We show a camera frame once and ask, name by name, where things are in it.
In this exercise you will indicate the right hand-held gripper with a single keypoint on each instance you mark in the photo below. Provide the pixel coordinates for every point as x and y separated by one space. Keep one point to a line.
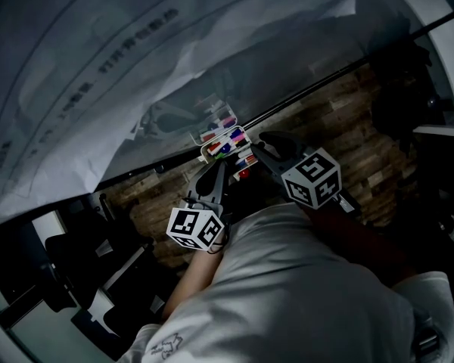
310 180

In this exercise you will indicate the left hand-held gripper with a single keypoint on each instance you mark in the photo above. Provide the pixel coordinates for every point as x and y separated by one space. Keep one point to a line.
191 227

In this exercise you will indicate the person's right forearm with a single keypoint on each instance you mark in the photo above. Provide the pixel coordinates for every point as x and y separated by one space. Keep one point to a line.
355 244

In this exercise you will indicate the person's left forearm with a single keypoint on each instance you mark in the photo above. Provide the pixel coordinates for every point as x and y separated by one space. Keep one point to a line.
191 278

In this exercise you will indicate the large black-framed whiteboard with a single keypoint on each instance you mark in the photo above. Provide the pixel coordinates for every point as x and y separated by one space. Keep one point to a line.
287 74

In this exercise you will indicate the large red round magnet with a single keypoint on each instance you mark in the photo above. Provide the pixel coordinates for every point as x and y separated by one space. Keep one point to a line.
244 173

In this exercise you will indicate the person's white shirt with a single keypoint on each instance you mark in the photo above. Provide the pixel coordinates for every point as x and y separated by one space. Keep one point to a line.
287 297

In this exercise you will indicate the black office chair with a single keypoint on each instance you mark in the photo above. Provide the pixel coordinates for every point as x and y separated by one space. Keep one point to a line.
79 255

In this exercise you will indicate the crumpled white paper sheet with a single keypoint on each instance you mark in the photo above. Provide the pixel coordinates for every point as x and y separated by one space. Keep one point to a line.
79 89

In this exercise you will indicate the short white desk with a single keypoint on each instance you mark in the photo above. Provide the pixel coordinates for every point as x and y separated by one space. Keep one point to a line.
450 70

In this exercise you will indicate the long white desk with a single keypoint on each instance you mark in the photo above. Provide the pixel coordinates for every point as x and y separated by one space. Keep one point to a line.
53 350

